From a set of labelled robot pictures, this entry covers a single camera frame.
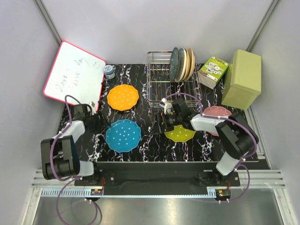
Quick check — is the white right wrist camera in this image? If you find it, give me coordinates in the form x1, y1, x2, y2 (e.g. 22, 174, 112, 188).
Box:
160, 98, 172, 114

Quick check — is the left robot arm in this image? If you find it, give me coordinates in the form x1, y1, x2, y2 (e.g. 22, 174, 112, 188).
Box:
41, 102, 110, 186

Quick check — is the pink framed whiteboard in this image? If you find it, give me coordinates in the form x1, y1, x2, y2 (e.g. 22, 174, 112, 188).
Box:
43, 41, 106, 110

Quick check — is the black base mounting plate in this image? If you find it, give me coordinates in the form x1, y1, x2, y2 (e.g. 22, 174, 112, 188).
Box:
75, 162, 240, 197

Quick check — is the blue polka dot plate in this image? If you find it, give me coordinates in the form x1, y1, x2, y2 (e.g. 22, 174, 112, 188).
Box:
105, 119, 142, 153

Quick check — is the cream plate in rack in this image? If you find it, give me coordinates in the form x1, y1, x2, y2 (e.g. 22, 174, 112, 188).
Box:
180, 49, 190, 82

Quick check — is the pink polka dot plate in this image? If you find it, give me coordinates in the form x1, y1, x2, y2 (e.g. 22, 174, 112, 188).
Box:
202, 105, 232, 136

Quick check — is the metal wire dish rack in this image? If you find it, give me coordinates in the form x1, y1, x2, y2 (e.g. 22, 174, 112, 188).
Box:
147, 51, 201, 110

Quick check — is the dark teal plate in rack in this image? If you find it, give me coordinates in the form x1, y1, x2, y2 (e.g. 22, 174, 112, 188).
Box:
169, 47, 179, 82

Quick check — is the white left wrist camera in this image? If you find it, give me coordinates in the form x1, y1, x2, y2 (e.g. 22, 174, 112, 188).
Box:
88, 101, 97, 114

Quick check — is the light green metal tin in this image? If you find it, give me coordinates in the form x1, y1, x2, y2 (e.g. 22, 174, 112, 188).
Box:
221, 49, 262, 110

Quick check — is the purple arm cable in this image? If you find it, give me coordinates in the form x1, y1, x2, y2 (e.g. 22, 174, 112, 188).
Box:
165, 91, 258, 203
51, 95, 103, 225

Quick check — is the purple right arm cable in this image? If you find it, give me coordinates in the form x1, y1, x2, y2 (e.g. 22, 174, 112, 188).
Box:
165, 91, 258, 203

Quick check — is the green printed paper box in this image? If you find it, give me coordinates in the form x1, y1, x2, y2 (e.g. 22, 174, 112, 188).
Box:
198, 56, 229, 89

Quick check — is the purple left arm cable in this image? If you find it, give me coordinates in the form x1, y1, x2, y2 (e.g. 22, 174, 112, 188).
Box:
51, 95, 103, 225

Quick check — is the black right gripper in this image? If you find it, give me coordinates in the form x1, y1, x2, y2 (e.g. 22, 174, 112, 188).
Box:
150, 112, 182, 135

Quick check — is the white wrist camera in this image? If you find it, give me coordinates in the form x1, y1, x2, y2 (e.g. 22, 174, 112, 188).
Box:
88, 101, 97, 114
160, 98, 172, 114

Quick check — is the beige plate in rack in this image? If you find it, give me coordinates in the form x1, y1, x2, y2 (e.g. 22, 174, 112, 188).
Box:
183, 48, 195, 82

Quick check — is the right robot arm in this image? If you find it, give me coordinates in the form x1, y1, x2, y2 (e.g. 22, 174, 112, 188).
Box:
150, 98, 259, 186

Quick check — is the small blue lidded jar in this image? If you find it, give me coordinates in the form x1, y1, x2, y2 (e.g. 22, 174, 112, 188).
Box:
103, 65, 115, 79

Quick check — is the orange polka dot plate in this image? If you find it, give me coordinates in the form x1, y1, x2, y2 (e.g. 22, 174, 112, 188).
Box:
107, 84, 139, 111

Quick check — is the lime green polka dot plate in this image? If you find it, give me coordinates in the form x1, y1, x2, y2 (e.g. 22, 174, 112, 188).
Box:
164, 125, 196, 143

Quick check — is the teal grey plate in rack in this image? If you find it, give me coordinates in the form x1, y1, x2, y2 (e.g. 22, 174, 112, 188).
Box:
175, 48, 186, 82

